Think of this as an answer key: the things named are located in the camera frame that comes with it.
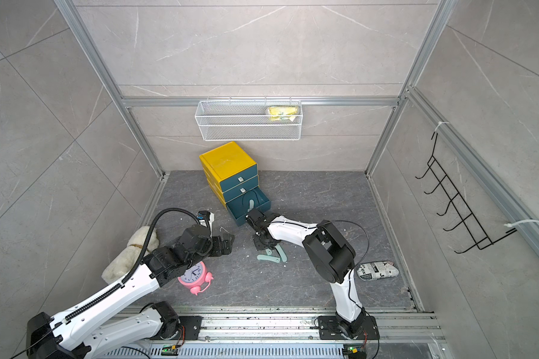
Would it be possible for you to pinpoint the teal bottom drawer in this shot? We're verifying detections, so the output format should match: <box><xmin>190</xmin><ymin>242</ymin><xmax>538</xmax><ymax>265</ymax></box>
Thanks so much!
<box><xmin>227</xmin><ymin>187</ymin><xmax>271</xmax><ymax>227</ymax></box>

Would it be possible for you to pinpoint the mint knife horizontal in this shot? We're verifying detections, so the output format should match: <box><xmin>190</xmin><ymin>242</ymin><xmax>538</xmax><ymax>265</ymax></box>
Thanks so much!
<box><xmin>257</xmin><ymin>254</ymin><xmax>281</xmax><ymax>263</ymax></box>

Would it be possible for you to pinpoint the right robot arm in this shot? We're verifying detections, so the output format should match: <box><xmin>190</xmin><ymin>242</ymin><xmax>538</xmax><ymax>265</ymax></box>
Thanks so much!
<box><xmin>246</xmin><ymin>209</ymin><xmax>379</xmax><ymax>340</ymax></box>

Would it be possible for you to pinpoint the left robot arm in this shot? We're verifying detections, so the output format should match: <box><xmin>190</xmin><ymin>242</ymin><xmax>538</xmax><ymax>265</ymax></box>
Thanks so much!
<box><xmin>22</xmin><ymin>207</ymin><xmax>234</xmax><ymax>358</ymax></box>

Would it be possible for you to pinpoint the yellow drawer cabinet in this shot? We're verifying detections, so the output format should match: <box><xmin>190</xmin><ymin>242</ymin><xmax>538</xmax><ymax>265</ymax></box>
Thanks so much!
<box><xmin>199</xmin><ymin>142</ymin><xmax>258</xmax><ymax>207</ymax></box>

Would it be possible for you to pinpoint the pink alarm clock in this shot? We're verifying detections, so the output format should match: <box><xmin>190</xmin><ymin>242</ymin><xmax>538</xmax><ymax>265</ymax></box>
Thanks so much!
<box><xmin>178</xmin><ymin>261</ymin><xmax>214</xmax><ymax>296</ymax></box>

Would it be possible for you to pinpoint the white plush dog toy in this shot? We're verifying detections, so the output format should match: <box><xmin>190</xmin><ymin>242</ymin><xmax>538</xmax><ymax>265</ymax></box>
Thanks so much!
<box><xmin>101</xmin><ymin>226</ymin><xmax>149</xmax><ymax>284</ymax></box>

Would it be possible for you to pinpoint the yellow sponge in basket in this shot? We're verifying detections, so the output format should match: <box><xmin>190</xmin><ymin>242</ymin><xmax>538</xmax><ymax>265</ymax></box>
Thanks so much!
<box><xmin>265</xmin><ymin>106</ymin><xmax>299</xmax><ymax>122</ymax></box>

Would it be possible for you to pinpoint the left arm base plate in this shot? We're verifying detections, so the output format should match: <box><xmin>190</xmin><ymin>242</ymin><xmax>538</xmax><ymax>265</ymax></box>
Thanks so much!
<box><xmin>151</xmin><ymin>316</ymin><xmax>203</xmax><ymax>341</ymax></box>

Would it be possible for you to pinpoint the white wire wall basket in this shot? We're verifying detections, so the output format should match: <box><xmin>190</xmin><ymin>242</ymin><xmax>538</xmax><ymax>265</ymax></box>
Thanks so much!
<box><xmin>195</xmin><ymin>99</ymin><xmax>303</xmax><ymax>142</ymax></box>

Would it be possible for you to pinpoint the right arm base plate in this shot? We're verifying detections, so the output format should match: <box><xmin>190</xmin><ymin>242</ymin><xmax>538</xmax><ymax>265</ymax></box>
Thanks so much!
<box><xmin>315</xmin><ymin>315</ymin><xmax>380</xmax><ymax>340</ymax></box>

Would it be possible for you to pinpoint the black wire hook rack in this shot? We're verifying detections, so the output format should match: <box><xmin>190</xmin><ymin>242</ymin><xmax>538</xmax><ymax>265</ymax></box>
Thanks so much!
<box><xmin>415</xmin><ymin>133</ymin><xmax>517</xmax><ymax>254</ymax></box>

